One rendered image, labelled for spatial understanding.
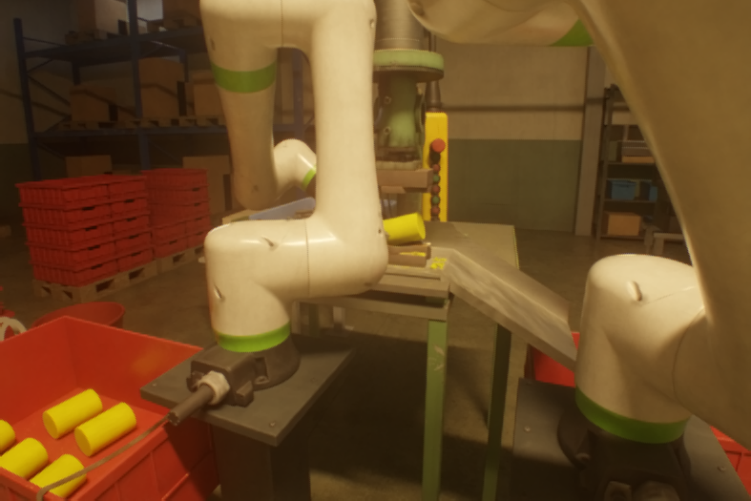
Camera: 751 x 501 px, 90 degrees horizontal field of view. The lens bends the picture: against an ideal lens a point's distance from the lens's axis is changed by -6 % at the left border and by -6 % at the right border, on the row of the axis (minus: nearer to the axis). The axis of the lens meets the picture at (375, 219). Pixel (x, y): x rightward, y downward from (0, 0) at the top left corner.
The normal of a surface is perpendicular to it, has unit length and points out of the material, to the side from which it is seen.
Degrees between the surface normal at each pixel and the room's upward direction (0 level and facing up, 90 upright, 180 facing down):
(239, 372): 81
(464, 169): 90
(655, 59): 129
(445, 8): 138
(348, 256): 72
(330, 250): 65
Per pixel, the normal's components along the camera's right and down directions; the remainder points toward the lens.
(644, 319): -0.93, -0.14
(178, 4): -0.29, 0.19
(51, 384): 0.95, 0.06
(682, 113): -0.70, 0.67
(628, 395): -0.59, 0.16
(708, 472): 0.00, -0.98
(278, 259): 0.26, 0.01
